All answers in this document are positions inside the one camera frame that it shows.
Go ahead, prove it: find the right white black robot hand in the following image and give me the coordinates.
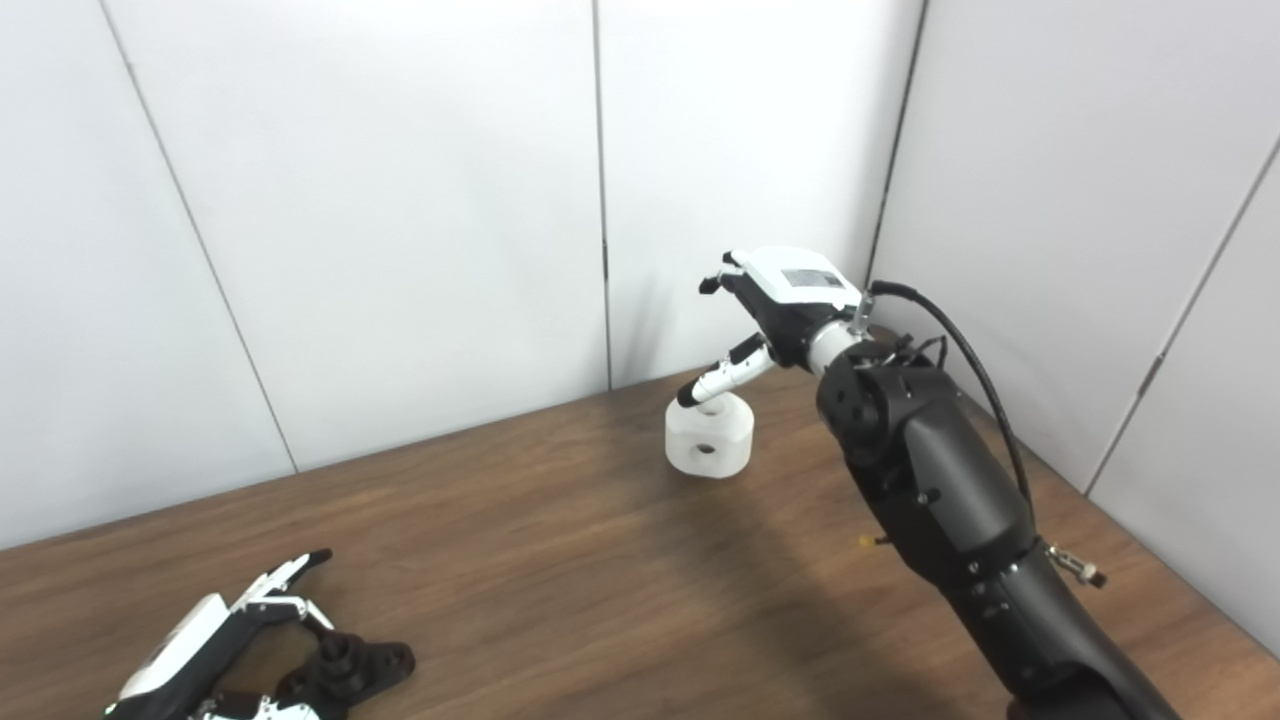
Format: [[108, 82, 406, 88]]
[[676, 246, 863, 409]]

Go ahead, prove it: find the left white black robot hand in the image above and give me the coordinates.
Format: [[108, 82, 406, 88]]
[[103, 548, 346, 720]]

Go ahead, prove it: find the round white piece with holes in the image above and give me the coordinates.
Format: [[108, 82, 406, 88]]
[[664, 392, 755, 480]]

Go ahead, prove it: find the black flanged holder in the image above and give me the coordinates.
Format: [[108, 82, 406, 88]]
[[275, 630, 416, 713]]

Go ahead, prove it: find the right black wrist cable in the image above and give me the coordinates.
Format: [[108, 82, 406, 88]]
[[850, 280, 1036, 526]]

